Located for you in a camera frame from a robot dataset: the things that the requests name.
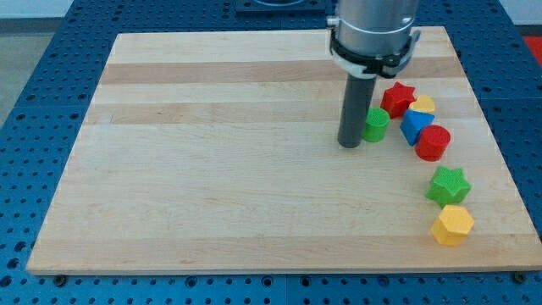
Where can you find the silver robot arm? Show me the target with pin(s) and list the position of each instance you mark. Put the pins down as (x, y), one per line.
(373, 37)

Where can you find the blue cube block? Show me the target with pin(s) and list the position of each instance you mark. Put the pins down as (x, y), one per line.
(412, 124)

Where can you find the light wooden board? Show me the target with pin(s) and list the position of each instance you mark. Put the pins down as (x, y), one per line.
(216, 153)

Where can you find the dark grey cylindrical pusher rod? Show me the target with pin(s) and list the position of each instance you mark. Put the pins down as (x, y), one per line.
(354, 112)

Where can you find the green cylinder block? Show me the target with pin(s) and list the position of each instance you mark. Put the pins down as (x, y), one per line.
(376, 125)

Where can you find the red star block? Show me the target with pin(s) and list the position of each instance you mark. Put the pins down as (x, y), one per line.
(397, 99)

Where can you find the yellow heart block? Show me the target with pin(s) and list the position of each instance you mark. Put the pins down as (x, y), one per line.
(423, 104)

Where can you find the red cylinder block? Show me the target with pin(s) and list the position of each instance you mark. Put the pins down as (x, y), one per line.
(432, 143)

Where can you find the green star block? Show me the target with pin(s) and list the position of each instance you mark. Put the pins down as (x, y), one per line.
(448, 186)

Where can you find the yellow hexagon block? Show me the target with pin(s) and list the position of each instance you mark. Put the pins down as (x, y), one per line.
(452, 225)

